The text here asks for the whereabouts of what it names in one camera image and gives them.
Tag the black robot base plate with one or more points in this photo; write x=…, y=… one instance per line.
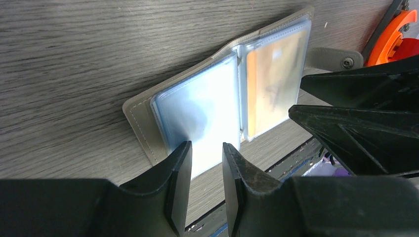
x=257, y=203

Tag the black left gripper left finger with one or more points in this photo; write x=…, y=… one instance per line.
x=154, y=204

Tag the gold credit card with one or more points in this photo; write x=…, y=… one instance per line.
x=274, y=67

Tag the red toy block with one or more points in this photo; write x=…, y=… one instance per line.
x=405, y=48

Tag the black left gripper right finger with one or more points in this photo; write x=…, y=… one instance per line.
x=360, y=206

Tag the orange curved toy slide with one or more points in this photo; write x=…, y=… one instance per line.
x=389, y=38

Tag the grey toy baseplate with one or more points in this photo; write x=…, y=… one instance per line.
x=392, y=12

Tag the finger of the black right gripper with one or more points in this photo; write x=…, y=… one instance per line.
x=391, y=86
x=365, y=142

